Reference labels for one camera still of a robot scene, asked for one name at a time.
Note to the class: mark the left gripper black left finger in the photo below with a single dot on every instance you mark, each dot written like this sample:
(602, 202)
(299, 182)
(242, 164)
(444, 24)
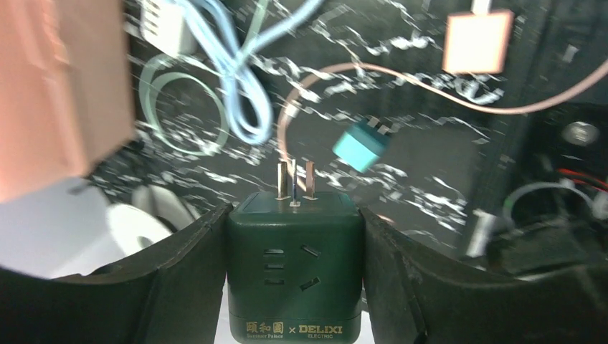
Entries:
(170, 292)

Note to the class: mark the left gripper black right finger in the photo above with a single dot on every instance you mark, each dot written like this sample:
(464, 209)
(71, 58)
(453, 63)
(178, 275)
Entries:
(417, 295)

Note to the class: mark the dark green cube charger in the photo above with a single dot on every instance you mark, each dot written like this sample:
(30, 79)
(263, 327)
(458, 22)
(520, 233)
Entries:
(295, 264)

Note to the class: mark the teal plug adapter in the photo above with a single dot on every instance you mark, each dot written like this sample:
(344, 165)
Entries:
(362, 144)

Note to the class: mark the pink translucent plastic storage box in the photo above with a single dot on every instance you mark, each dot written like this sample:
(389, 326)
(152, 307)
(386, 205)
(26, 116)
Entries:
(66, 98)

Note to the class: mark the small pink usb charger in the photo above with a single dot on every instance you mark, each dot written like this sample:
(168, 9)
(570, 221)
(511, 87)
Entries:
(476, 42)

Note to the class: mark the white usb charging hub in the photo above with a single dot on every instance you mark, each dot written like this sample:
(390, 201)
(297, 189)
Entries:
(163, 25)

